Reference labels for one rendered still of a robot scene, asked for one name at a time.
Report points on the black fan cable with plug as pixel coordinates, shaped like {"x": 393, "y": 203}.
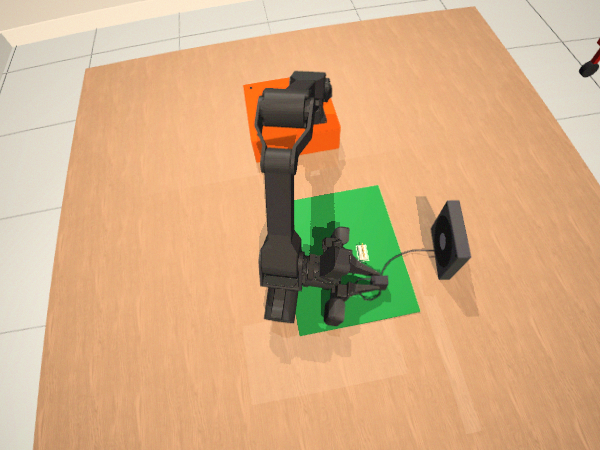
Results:
{"x": 382, "y": 281}

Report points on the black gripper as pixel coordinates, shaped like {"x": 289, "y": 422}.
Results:
{"x": 335, "y": 308}

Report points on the black cooling fan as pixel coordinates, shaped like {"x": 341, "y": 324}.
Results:
{"x": 450, "y": 241}

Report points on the green flat board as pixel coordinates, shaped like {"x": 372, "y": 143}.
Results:
{"x": 373, "y": 243}

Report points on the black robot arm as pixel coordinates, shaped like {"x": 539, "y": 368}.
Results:
{"x": 282, "y": 263}

